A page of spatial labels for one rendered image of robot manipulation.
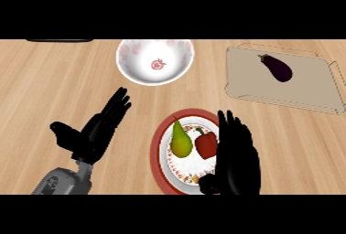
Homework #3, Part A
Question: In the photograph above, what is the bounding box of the red-rimmed floral plate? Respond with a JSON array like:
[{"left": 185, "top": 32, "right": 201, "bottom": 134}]
[{"left": 149, "top": 108, "right": 222, "bottom": 196}]

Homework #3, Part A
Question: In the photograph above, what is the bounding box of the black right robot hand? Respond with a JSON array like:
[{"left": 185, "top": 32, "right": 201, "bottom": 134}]
[{"left": 197, "top": 110, "right": 262, "bottom": 196}]

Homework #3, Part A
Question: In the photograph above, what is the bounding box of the white bowl with red print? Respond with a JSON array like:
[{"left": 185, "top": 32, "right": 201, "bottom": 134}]
[{"left": 115, "top": 38, "right": 197, "bottom": 87}]

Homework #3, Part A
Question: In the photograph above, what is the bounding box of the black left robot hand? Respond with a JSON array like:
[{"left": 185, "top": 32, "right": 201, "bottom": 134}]
[{"left": 49, "top": 87, "right": 133, "bottom": 165}]

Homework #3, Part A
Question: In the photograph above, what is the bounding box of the green pear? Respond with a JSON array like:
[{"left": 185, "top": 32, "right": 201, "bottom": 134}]
[{"left": 168, "top": 116, "right": 195, "bottom": 159}]

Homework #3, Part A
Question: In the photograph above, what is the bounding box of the dark purple eggplant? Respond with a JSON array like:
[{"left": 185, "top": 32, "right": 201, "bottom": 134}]
[{"left": 257, "top": 53, "right": 294, "bottom": 83}]

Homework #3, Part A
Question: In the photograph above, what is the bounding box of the red bell pepper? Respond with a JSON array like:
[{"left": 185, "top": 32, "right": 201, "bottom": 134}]
[{"left": 194, "top": 127, "right": 220, "bottom": 161}]

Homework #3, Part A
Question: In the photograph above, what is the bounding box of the beige cutting board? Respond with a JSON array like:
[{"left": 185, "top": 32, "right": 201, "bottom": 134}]
[{"left": 223, "top": 42, "right": 346, "bottom": 116}]

